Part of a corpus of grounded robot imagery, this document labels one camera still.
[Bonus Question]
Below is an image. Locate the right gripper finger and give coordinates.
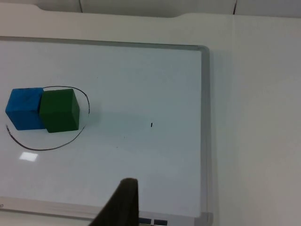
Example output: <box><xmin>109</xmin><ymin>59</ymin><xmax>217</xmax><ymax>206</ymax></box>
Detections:
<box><xmin>88</xmin><ymin>178</ymin><xmax>140</xmax><ymax>226</ymax></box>

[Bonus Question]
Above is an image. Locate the green cube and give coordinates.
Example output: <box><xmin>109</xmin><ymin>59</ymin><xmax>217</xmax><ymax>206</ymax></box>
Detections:
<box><xmin>39</xmin><ymin>88</ymin><xmax>81</xmax><ymax>134</ymax></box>

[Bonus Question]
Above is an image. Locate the blue cube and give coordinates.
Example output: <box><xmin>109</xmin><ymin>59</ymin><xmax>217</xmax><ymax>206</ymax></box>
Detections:
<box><xmin>5</xmin><ymin>87</ymin><xmax>47</xmax><ymax>131</ymax></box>

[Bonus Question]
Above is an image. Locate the grey-framed whiteboard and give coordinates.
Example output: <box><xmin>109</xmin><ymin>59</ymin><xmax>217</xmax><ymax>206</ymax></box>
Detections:
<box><xmin>0</xmin><ymin>35</ymin><xmax>214</xmax><ymax>226</ymax></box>

